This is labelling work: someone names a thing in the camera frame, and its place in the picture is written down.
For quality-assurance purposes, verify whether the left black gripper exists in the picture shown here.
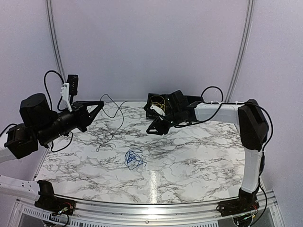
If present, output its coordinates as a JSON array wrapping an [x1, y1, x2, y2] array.
[[36, 101, 104, 145]]

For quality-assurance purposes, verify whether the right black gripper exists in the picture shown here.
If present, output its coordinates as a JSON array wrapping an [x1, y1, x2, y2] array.
[[146, 109, 182, 136]]

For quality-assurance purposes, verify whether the dark grey wire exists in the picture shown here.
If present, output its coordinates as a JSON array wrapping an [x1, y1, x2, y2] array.
[[96, 94, 130, 152]]

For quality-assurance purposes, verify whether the yellow wire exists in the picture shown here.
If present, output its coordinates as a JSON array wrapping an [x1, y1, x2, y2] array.
[[149, 95, 166, 113]]

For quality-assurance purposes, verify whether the blue wire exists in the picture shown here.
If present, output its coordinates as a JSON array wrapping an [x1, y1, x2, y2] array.
[[124, 148, 147, 171]]

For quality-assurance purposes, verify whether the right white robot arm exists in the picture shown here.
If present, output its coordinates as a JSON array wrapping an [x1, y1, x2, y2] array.
[[144, 90, 270, 212]]

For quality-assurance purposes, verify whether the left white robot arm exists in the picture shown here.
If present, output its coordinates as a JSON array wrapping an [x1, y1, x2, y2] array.
[[0, 93, 104, 210]]

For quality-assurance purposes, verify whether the black compartment tray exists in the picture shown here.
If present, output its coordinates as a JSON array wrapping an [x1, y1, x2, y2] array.
[[147, 93, 202, 114]]

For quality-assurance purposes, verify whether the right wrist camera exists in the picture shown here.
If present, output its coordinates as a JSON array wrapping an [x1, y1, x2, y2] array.
[[150, 105, 165, 116]]

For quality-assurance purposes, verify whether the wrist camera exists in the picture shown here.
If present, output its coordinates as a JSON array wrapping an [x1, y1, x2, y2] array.
[[61, 74, 79, 112], [150, 105, 165, 116]]

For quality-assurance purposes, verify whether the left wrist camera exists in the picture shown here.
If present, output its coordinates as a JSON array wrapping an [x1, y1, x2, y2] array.
[[61, 74, 79, 112]]

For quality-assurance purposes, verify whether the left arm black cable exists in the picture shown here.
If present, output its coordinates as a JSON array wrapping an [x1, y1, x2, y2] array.
[[44, 70, 74, 152]]

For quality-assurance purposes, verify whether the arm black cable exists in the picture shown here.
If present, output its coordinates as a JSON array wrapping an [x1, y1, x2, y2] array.
[[44, 70, 74, 152], [175, 86, 274, 213]]

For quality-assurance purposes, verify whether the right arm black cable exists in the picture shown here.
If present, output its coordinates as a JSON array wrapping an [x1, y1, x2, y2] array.
[[175, 86, 274, 213]]

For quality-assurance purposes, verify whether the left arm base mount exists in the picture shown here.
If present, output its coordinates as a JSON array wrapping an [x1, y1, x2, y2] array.
[[34, 180, 76, 215]]

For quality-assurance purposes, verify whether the left aluminium frame post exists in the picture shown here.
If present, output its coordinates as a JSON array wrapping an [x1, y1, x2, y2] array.
[[45, 0, 67, 82]]

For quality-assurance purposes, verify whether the aluminium frame post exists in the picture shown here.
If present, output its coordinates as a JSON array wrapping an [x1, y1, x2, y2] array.
[[45, 0, 67, 82], [225, 0, 255, 102]]

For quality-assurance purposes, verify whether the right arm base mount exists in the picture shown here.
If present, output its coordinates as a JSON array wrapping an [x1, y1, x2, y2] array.
[[216, 186, 259, 217]]

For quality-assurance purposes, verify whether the aluminium front rail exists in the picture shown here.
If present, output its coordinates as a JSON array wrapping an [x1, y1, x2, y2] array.
[[8, 190, 285, 227]]

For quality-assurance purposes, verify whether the right aluminium frame post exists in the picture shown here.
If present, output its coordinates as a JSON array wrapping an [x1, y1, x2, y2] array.
[[225, 0, 255, 102]]

